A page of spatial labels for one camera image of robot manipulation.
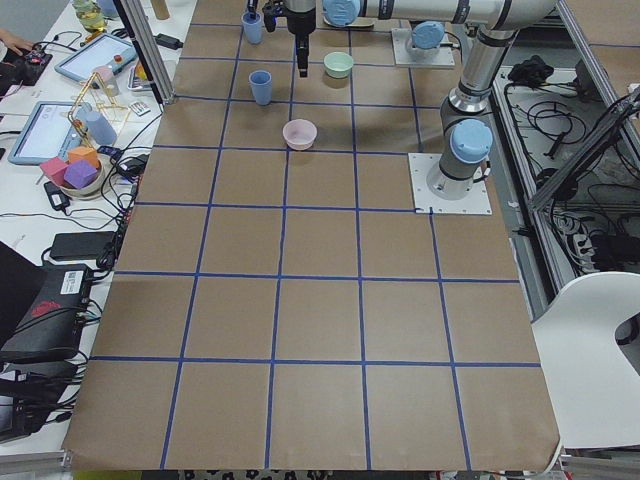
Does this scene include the teach pendant tablet near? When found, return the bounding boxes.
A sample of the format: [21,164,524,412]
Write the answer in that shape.
[8,102,81,165]

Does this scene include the mint green bowl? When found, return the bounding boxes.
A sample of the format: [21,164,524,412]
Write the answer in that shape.
[323,51,354,79]

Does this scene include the cardboard tube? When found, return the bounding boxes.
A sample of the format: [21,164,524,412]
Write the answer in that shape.
[151,0,170,21]

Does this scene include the light blue cup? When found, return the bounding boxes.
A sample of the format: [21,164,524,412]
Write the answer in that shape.
[248,70,272,106]
[241,12,263,45]

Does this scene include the gold wire rack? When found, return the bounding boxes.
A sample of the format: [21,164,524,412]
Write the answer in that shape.
[67,73,131,146]

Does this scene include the white chair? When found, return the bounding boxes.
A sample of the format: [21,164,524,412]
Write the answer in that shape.
[533,272,639,449]

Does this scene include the blue bottle on desk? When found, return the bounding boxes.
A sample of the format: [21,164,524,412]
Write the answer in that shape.
[86,111,117,146]

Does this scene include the black computer box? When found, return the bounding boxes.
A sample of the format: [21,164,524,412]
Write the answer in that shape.
[1,264,91,364]

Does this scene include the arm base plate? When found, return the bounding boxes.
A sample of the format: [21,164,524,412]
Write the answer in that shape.
[391,28,456,70]
[408,153,492,215]

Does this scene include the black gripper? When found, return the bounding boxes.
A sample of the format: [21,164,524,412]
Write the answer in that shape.
[246,0,284,33]
[284,0,316,78]

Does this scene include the black power adapter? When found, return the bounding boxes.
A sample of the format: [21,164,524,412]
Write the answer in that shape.
[44,181,70,211]

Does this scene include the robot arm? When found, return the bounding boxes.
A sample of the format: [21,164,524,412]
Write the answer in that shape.
[262,1,445,54]
[322,0,556,118]

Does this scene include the bowl of foam cubes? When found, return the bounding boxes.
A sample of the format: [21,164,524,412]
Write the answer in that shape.
[40,146,106,200]

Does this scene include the remote control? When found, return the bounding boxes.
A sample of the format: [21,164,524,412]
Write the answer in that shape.
[129,101,151,117]

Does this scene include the teach pendant tablet far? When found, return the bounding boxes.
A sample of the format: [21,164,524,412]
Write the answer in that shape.
[54,33,137,82]

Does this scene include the aluminium frame post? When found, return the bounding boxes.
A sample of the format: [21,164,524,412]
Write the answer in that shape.
[114,0,175,105]

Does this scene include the pink bowl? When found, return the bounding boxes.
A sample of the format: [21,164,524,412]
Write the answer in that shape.
[282,119,318,151]

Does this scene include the pink cup on desk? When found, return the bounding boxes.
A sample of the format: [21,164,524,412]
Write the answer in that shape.
[93,65,120,97]

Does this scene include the teach pendant tablet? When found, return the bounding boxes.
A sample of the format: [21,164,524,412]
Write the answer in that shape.
[8,102,81,165]
[54,33,137,82]

